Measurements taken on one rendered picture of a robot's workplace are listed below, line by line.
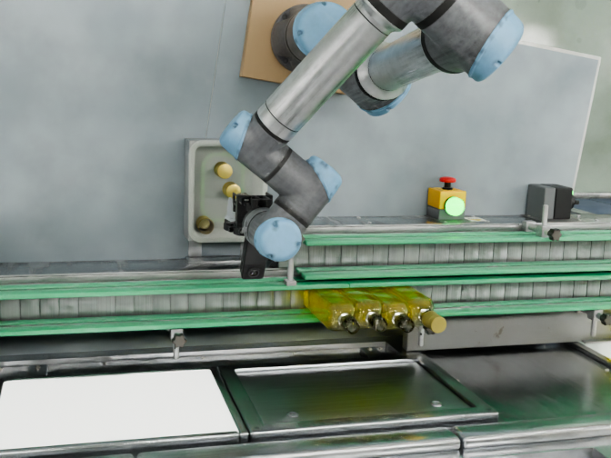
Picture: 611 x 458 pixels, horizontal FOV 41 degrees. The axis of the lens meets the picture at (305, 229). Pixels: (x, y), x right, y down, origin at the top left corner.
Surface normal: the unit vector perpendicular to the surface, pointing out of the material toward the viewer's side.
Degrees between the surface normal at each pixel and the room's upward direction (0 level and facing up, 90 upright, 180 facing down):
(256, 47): 5
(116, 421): 90
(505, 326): 0
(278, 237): 0
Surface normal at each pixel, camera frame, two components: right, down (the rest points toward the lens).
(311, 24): 0.11, 0.06
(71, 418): 0.04, -0.98
